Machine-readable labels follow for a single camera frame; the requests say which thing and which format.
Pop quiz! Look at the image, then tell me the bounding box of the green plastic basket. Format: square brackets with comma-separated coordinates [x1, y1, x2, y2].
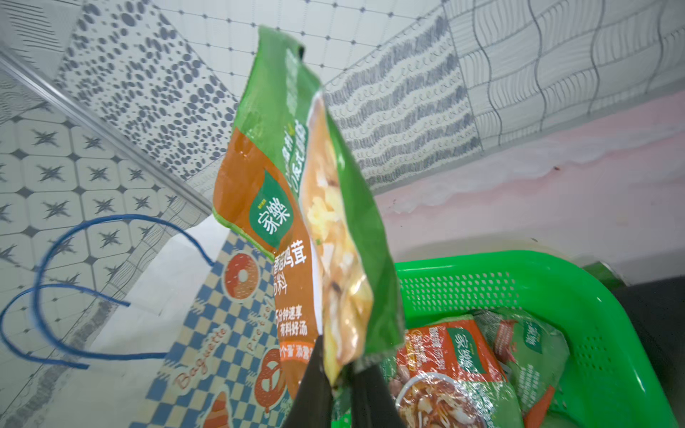
[395, 251, 679, 427]

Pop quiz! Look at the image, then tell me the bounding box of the mushroom soup packet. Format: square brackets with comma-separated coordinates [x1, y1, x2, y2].
[213, 27, 405, 395]

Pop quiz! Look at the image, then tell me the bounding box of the blue checkered paper bag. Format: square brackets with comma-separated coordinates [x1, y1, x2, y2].
[1, 214, 291, 427]

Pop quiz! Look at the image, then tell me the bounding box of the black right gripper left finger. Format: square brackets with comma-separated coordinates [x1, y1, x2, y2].
[282, 336, 333, 428]

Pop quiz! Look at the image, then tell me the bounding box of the black plastic tool case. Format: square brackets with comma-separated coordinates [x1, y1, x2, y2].
[612, 276, 685, 427]

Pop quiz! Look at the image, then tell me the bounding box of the small green packet in basket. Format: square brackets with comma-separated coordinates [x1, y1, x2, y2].
[474, 309, 570, 427]

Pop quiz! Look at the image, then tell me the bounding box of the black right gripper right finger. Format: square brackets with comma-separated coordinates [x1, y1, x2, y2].
[350, 365, 405, 428]

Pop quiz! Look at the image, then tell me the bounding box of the red hot sour soup packet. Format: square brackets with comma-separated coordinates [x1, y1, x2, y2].
[386, 315, 524, 427]

